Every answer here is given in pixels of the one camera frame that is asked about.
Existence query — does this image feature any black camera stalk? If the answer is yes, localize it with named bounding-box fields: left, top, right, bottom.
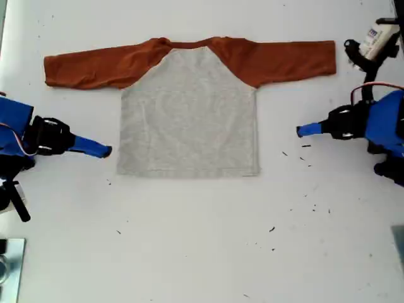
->
left=5, top=181, right=32, bottom=223
left=343, top=39, right=385, bottom=105

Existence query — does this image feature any white and black camera box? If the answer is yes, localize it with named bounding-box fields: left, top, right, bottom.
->
left=359, top=18, right=400, bottom=61

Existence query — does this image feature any red and white servo wire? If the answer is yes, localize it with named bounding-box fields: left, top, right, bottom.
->
left=351, top=81, right=404, bottom=105
left=0, top=122, right=32, bottom=158

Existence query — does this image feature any steel plate with black clamp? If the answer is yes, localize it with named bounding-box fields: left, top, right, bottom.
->
left=0, top=237, right=27, bottom=303

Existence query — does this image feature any grey t-shirt with brown sleeves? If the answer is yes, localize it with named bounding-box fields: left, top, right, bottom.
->
left=43, top=37, right=337, bottom=177

